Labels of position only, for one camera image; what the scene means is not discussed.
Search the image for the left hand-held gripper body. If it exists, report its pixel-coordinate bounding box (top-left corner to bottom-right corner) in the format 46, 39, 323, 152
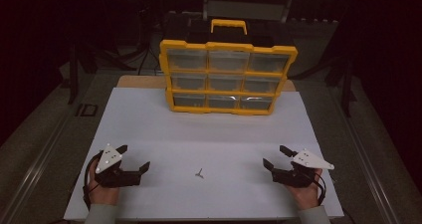
95, 142, 142, 189

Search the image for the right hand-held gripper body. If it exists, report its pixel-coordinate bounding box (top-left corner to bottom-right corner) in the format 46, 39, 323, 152
271, 148, 335, 189

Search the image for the yellow black organizer case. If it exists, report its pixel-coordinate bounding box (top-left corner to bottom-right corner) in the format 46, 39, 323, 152
158, 18, 299, 116

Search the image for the person's right hand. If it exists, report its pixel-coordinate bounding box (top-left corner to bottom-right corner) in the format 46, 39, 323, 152
286, 168, 323, 212

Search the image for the person's left hand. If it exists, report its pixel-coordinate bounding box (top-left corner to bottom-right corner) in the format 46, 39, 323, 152
88, 158, 120, 207

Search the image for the white table mat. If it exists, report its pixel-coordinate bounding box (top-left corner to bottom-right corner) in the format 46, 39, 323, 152
63, 87, 345, 222

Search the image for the black metal stand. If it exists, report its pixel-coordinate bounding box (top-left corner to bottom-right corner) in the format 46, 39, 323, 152
292, 4, 358, 118
67, 39, 135, 106

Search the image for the grid of clear drawers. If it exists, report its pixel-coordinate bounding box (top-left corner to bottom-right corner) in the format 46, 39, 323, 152
165, 48, 291, 112

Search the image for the black tripod stand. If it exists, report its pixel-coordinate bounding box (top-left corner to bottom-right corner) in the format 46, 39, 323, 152
115, 0, 161, 77

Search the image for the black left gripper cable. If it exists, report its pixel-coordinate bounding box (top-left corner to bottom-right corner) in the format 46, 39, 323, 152
82, 150, 105, 212

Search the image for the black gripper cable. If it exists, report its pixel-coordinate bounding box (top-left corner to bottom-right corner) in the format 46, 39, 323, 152
311, 173, 328, 207
82, 150, 105, 212

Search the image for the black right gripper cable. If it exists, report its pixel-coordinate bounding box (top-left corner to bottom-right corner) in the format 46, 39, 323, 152
311, 173, 328, 207

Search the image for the metal floor rail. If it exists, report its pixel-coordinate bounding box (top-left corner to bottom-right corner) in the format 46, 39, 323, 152
0, 115, 73, 223
332, 93, 401, 224

